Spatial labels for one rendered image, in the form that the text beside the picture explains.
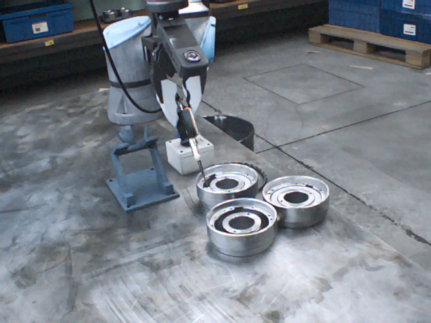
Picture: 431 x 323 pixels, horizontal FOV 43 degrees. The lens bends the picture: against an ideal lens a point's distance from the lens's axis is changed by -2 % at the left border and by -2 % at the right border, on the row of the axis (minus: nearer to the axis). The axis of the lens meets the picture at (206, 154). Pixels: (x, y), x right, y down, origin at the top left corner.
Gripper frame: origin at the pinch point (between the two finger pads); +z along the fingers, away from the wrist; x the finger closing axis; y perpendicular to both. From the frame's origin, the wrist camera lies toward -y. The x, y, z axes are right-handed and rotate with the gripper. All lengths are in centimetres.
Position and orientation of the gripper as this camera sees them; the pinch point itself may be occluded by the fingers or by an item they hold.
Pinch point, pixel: (184, 119)
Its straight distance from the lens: 94.3
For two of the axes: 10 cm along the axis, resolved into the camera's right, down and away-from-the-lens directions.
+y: -4.2, -3.5, 8.4
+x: -9.0, 2.5, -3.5
